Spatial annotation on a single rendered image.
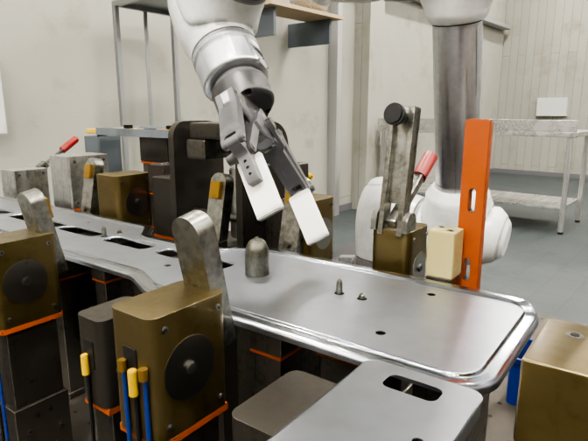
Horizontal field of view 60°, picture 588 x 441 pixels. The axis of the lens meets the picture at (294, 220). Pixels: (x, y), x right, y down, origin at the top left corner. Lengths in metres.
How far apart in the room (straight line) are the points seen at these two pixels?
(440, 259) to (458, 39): 0.59
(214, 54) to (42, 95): 3.20
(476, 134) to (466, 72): 0.50
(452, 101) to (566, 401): 0.88
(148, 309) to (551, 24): 10.30
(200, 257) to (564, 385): 0.30
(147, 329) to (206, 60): 0.36
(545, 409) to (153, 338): 0.29
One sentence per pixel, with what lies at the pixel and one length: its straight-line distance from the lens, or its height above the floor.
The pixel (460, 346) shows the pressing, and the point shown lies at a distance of 0.50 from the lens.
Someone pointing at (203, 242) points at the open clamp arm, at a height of 1.09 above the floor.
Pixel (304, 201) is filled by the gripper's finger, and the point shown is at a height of 1.10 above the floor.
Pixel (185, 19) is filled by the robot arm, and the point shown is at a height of 1.32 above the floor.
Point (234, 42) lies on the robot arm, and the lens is 0.68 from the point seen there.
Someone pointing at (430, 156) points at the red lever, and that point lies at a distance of 0.80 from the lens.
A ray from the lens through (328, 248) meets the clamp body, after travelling 0.86.
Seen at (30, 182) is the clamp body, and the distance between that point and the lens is 1.48.
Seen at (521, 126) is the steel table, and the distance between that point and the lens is 5.62.
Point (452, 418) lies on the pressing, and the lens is 0.40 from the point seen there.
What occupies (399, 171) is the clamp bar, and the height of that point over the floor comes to 1.13.
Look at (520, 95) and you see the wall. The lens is 10.61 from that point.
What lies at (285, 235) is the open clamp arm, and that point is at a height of 1.02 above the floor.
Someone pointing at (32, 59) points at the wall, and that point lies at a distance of 3.82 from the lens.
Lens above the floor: 1.21
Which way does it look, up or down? 12 degrees down
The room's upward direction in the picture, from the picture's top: straight up
